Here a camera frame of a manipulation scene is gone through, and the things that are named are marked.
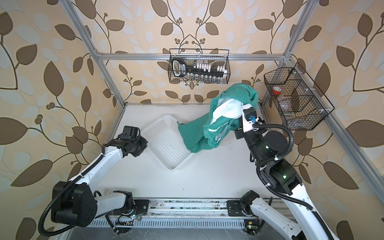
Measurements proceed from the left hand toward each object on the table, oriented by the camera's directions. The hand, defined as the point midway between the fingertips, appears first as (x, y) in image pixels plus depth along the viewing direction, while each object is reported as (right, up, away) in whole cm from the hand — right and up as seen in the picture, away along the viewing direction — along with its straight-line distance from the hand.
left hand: (148, 142), depth 86 cm
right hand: (+46, +17, -31) cm, 58 cm away
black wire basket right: (+80, +21, -13) cm, 84 cm away
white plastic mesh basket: (+7, 0, +14) cm, 16 cm away
